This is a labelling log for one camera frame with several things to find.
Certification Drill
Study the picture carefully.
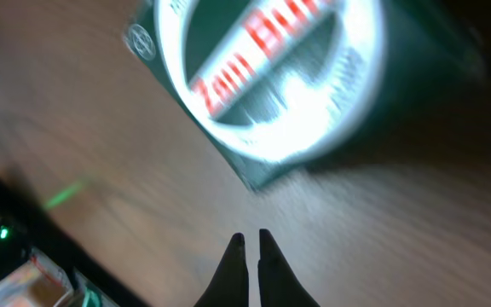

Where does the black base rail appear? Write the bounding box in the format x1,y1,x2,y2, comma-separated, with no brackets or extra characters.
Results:
0,180,147,306

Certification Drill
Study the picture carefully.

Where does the green round logo box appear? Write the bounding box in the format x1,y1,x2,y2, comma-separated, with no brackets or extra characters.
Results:
124,0,486,190

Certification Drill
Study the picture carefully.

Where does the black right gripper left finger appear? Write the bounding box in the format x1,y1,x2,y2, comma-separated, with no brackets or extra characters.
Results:
194,233,249,307

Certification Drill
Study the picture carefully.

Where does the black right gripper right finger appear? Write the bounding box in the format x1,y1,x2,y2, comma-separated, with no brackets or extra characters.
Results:
257,229,320,307

